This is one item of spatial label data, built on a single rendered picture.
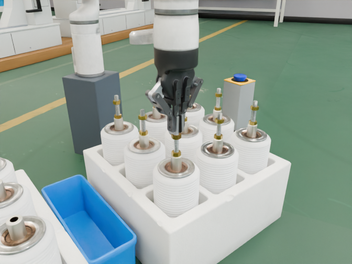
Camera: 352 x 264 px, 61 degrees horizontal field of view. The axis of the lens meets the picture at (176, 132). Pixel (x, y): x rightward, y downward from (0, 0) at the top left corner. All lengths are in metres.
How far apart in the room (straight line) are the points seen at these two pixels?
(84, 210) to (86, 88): 0.39
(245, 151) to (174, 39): 0.35
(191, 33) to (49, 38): 2.55
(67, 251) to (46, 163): 0.66
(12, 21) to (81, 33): 1.95
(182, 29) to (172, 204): 0.33
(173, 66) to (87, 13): 0.59
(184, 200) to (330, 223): 0.48
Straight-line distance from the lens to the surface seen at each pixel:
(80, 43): 1.05
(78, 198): 0.90
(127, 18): 3.94
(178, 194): 0.59
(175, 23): 0.48
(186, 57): 0.49
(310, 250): 0.86
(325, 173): 1.17
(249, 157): 0.74
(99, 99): 1.05
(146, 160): 0.66
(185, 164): 0.62
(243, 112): 0.98
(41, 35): 2.92
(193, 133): 0.75
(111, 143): 0.76
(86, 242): 0.83
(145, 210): 0.62
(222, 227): 0.69
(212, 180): 0.67
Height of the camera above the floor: 0.59
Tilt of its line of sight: 26 degrees down
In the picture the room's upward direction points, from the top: straight up
